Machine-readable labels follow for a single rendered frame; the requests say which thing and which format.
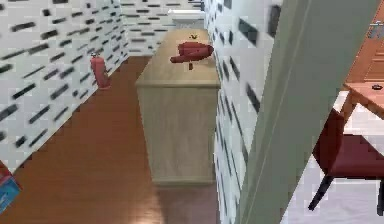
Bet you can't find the light wood cabinet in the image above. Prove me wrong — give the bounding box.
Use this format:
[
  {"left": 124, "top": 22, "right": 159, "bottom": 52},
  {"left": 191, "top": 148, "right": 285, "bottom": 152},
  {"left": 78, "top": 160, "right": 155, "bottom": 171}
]
[{"left": 134, "top": 27, "right": 222, "bottom": 187}]

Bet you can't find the red hair dryer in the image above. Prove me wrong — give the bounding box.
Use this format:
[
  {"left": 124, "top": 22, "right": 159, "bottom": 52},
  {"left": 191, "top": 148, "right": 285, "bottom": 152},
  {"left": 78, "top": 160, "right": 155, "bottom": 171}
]
[{"left": 169, "top": 41, "right": 215, "bottom": 64}]

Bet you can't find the grey-green room door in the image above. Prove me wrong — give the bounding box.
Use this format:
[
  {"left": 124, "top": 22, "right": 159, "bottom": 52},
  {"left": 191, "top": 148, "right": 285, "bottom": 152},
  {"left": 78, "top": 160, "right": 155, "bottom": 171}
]
[{"left": 235, "top": 0, "right": 382, "bottom": 224}]

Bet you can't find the red and blue box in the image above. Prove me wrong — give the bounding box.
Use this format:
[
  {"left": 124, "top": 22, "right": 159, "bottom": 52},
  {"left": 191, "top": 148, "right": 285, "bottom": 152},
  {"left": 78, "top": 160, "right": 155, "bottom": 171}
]
[{"left": 0, "top": 160, "right": 23, "bottom": 215}]

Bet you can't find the dark red chair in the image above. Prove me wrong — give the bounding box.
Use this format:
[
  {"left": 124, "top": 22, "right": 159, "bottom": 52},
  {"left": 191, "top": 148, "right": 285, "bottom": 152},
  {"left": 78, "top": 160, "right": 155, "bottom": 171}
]
[{"left": 307, "top": 107, "right": 384, "bottom": 217}]

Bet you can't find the grey metal object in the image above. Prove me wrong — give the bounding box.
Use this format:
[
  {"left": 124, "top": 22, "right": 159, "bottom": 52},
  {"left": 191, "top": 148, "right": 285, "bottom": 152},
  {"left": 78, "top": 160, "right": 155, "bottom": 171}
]
[{"left": 368, "top": 20, "right": 384, "bottom": 40}]

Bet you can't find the brown wooden table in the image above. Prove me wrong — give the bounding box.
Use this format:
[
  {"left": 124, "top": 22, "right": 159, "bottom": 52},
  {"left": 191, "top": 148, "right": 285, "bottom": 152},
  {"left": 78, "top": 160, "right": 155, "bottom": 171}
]
[{"left": 339, "top": 0, "right": 384, "bottom": 125}]

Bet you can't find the red fire extinguisher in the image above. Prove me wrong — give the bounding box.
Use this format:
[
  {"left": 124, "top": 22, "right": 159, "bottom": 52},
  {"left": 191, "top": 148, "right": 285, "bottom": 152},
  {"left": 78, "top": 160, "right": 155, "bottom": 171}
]
[{"left": 89, "top": 52, "right": 112, "bottom": 90}]

